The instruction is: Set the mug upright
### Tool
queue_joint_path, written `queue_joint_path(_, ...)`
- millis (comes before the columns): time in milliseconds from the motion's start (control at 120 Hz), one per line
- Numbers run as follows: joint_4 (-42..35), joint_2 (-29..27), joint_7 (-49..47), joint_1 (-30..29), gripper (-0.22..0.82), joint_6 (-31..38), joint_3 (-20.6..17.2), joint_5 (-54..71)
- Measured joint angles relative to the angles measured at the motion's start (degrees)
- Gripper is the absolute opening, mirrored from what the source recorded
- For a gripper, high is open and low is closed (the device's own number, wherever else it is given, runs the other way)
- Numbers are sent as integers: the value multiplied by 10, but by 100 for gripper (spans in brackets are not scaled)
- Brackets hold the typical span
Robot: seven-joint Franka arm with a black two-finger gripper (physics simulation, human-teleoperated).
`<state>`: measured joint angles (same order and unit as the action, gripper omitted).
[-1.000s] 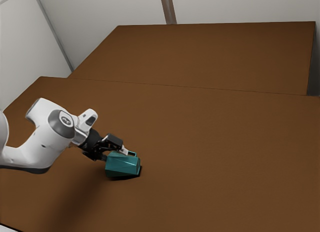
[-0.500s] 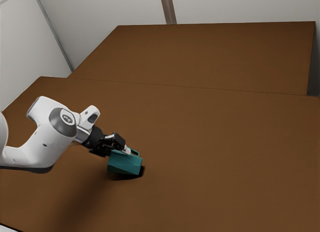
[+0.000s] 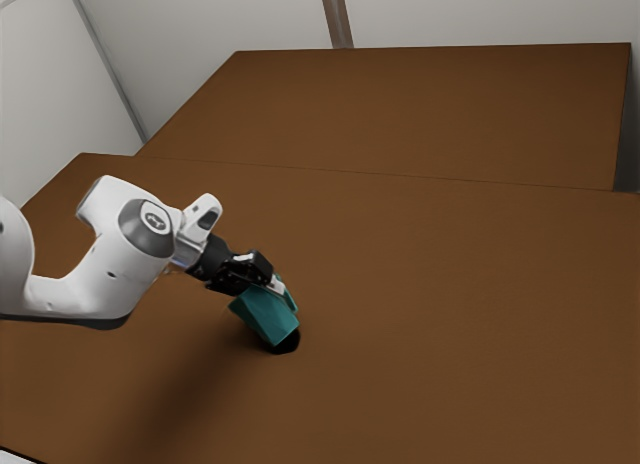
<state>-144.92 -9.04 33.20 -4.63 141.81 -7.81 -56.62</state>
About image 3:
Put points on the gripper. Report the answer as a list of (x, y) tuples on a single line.
[(220, 262)]

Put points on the teal faceted mug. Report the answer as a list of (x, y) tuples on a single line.
[(267, 316)]

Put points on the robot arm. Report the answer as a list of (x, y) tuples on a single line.
[(95, 254)]

